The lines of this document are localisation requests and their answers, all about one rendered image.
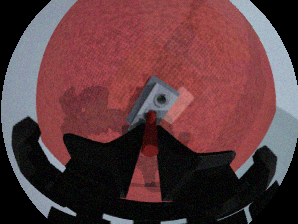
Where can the red peg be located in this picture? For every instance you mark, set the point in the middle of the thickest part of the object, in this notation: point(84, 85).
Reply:
point(149, 143)

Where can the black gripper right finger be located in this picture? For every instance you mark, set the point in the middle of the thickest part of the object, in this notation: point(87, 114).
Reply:
point(176, 163)

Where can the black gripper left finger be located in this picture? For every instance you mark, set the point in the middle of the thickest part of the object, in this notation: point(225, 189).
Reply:
point(118, 156)

